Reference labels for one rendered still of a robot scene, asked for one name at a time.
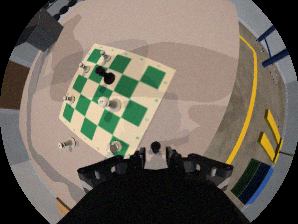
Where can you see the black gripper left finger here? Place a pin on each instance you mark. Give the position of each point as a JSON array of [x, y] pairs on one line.
[[93, 174]]

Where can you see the white pawn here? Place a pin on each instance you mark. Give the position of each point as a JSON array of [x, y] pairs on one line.
[[106, 57], [71, 99], [86, 68]]

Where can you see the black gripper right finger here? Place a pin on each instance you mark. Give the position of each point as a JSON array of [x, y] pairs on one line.
[[215, 171]]

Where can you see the green and white chessboard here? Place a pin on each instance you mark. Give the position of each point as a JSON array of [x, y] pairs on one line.
[[139, 84]]

